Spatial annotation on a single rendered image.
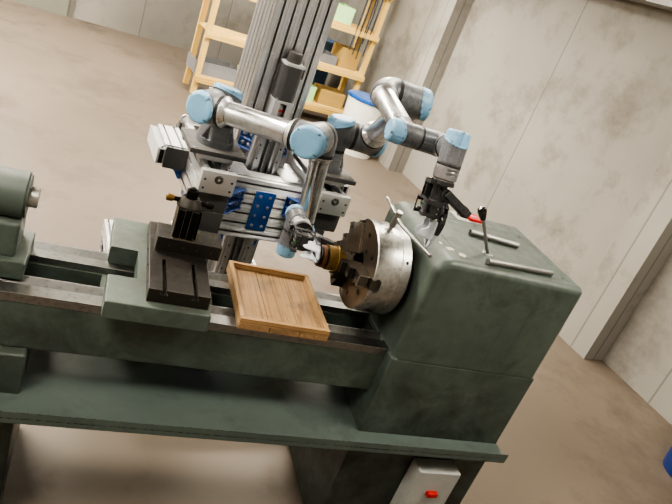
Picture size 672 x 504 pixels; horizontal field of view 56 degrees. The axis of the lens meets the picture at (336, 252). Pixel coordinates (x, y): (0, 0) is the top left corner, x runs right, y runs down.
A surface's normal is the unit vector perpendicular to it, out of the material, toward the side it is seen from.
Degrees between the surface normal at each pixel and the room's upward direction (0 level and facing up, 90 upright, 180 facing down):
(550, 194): 90
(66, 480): 0
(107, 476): 0
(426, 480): 90
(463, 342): 90
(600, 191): 90
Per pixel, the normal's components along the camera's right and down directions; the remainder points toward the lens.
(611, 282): -0.87, -0.13
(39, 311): 0.24, 0.48
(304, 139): -0.20, 0.33
